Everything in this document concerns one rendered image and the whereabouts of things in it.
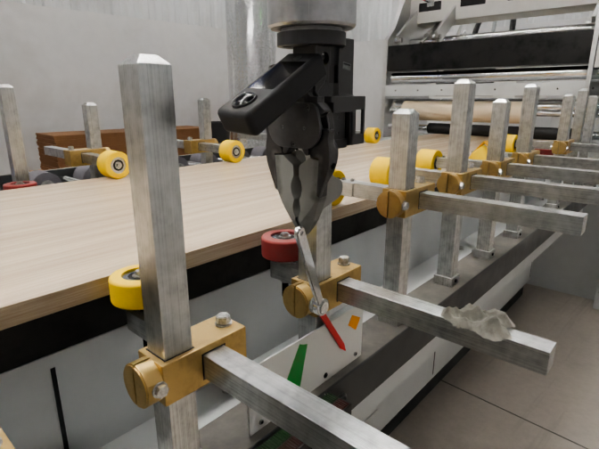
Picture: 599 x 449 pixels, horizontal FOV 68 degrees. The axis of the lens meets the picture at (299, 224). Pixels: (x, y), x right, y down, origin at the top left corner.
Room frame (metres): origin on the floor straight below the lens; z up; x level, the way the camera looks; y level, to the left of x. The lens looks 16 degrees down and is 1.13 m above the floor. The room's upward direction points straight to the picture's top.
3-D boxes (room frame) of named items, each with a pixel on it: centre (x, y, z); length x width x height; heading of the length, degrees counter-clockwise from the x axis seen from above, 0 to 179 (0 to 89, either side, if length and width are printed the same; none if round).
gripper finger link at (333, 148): (0.47, -0.02, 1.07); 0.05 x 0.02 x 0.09; 48
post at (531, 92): (1.37, -0.69, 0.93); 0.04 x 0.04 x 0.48; 48
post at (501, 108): (1.19, -0.52, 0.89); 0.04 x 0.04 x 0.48; 48
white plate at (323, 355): (0.59, -0.02, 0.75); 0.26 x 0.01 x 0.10; 138
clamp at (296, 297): (0.64, -0.04, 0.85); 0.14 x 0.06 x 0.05; 138
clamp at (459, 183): (1.02, -0.37, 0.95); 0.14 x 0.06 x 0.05; 138
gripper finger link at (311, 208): (0.49, -0.03, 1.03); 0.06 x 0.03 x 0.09; 138
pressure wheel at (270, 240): (0.72, 0.02, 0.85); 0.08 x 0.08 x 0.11
